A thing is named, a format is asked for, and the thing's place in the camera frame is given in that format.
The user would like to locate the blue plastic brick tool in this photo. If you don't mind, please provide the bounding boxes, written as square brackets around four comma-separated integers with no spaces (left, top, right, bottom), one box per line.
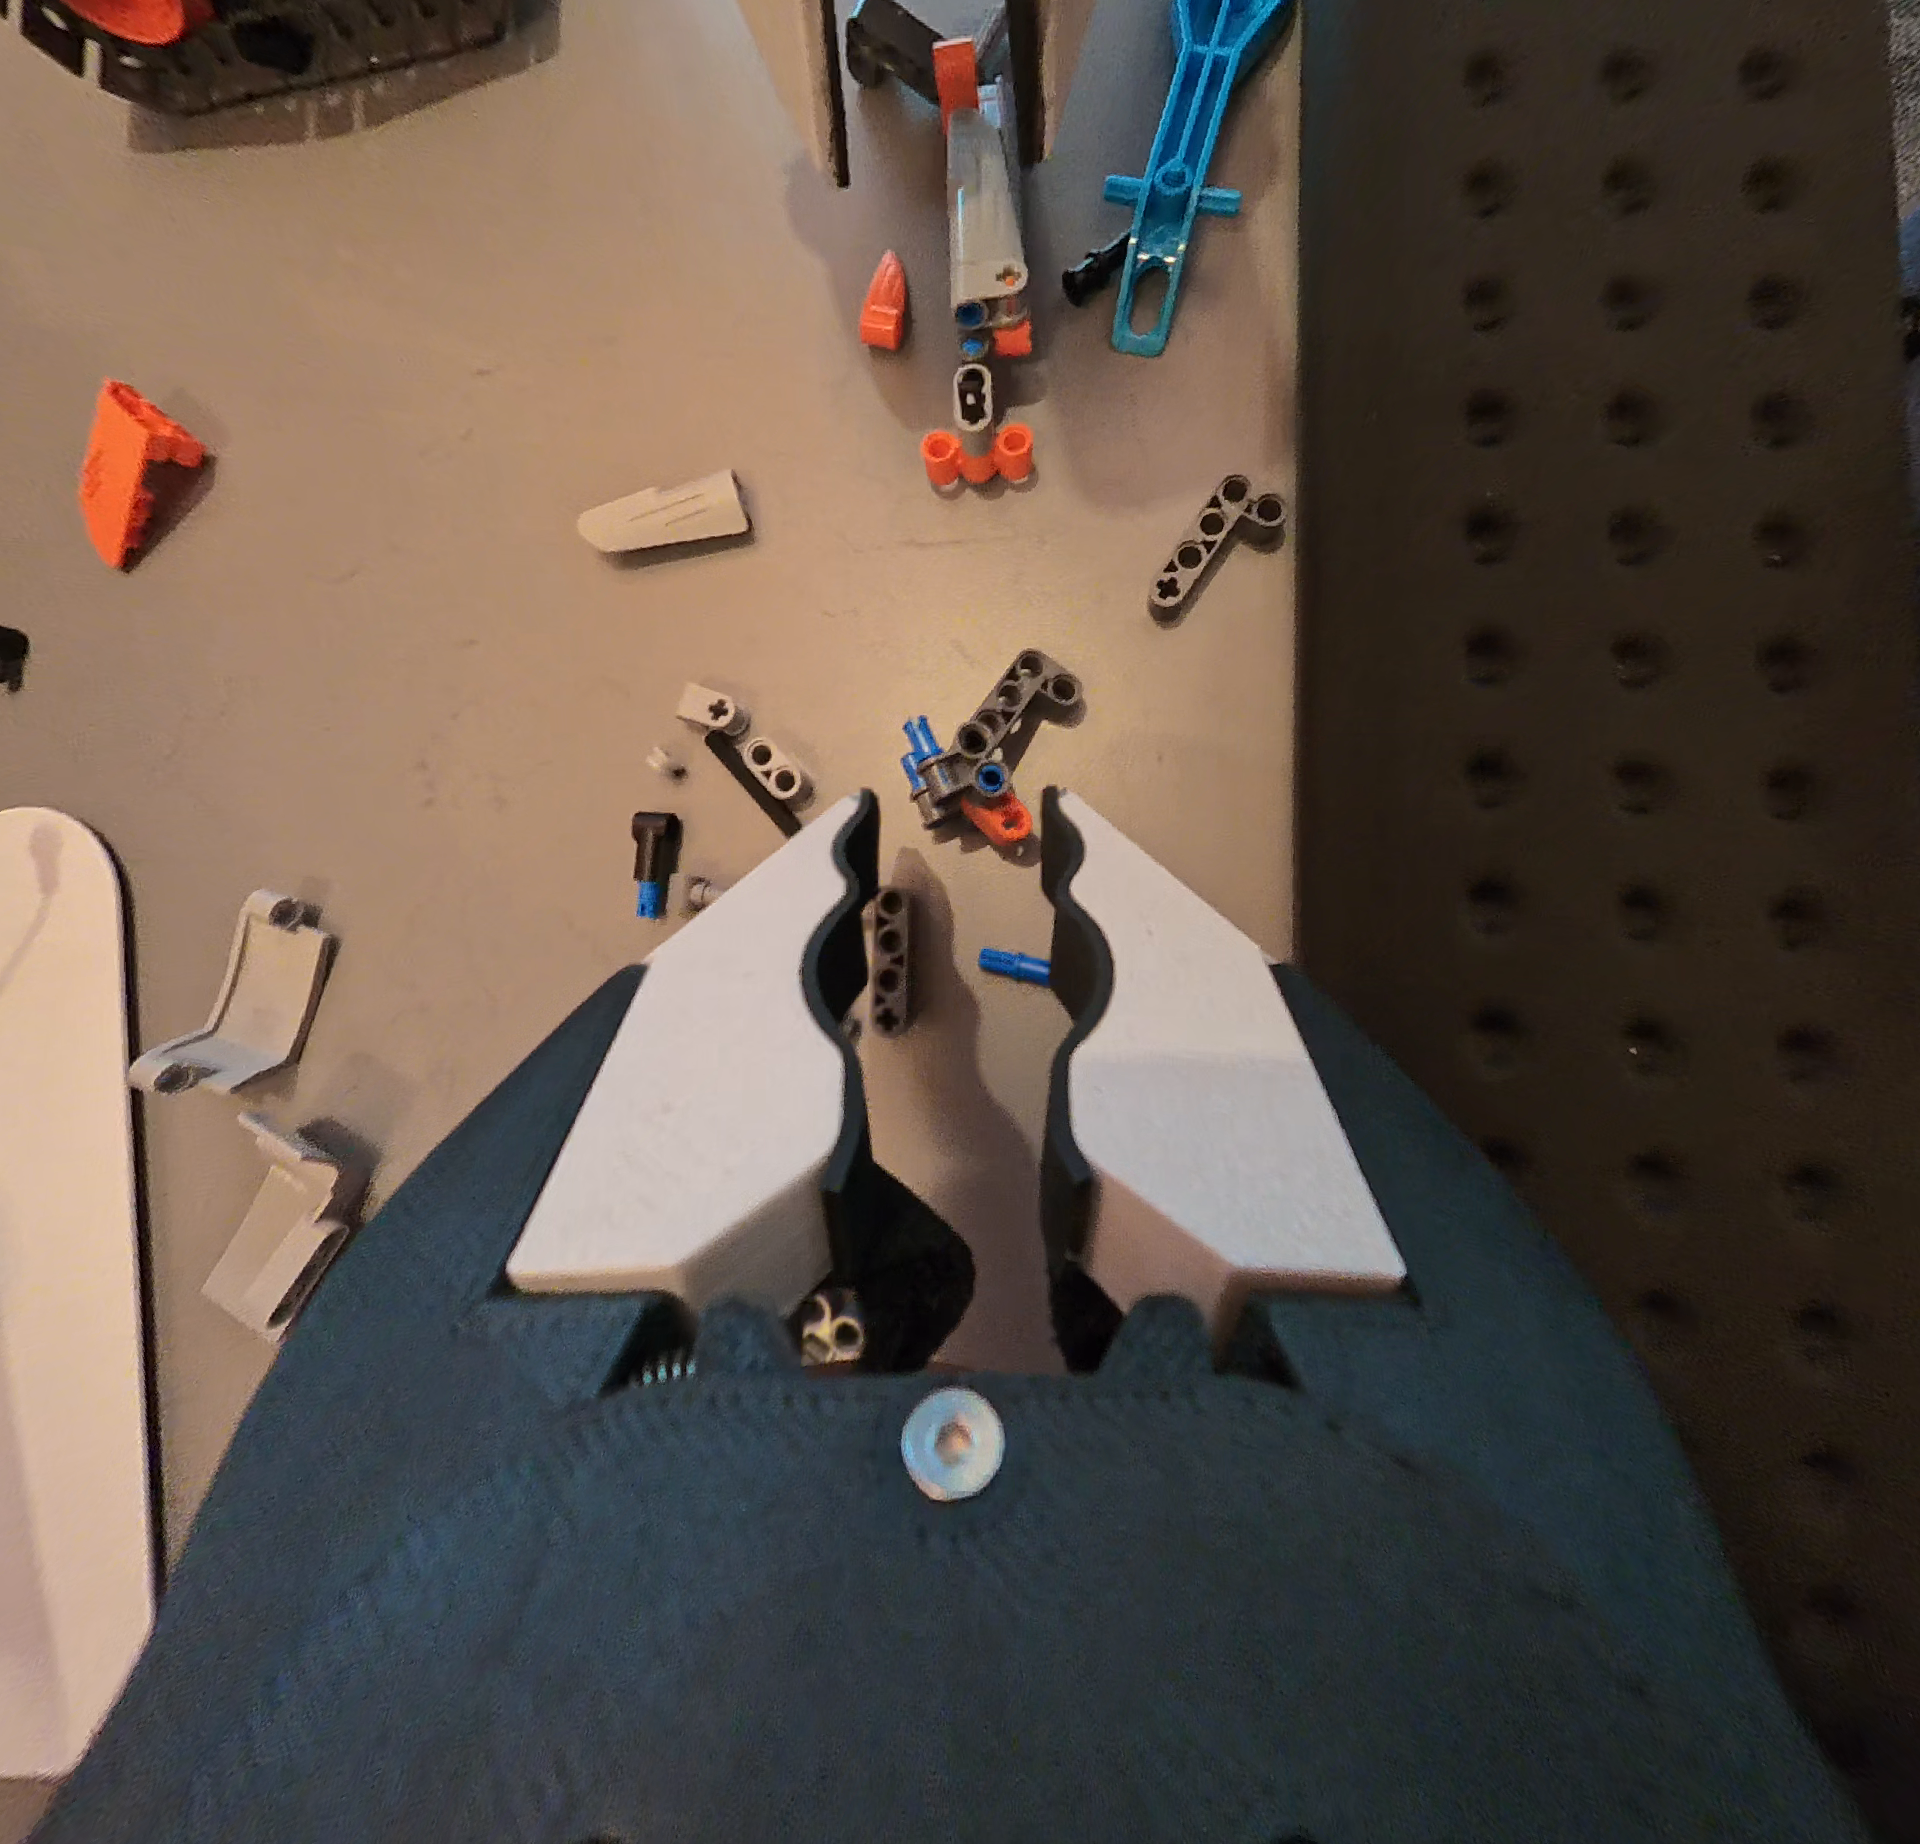
[1105,0,1306,358]

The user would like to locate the dark grey angled brick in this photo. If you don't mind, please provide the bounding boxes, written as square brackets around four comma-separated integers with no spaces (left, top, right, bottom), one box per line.
[845,0,963,89]

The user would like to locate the small grey orange arm assembly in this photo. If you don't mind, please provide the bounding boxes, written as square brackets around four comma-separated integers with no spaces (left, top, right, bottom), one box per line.
[931,0,1037,362]

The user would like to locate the grey orange brick assembly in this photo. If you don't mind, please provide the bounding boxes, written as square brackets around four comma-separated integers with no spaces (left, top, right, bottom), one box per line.
[900,650,1084,844]

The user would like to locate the light grey angular panel brick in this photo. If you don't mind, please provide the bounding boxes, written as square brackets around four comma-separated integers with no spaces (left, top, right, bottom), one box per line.
[201,1115,369,1343]

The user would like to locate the light grey curved panel brick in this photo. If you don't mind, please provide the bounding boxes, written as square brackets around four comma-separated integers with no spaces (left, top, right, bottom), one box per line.
[126,888,339,1096]

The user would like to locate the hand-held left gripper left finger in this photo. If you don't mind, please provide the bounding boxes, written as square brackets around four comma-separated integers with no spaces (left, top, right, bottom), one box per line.
[506,791,878,1298]

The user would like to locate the grey angled beam brick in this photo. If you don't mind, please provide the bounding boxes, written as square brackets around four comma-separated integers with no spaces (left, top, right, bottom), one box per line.
[1147,474,1290,623]

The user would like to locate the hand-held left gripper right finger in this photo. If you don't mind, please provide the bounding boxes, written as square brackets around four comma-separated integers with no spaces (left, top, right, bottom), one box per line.
[1039,788,1412,1358]

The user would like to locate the orange white brick cluster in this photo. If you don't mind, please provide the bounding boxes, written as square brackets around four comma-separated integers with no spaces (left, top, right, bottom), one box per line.
[919,423,1037,493]

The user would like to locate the black long beam brick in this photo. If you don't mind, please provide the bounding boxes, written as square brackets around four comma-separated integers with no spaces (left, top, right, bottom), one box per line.
[705,735,804,838]

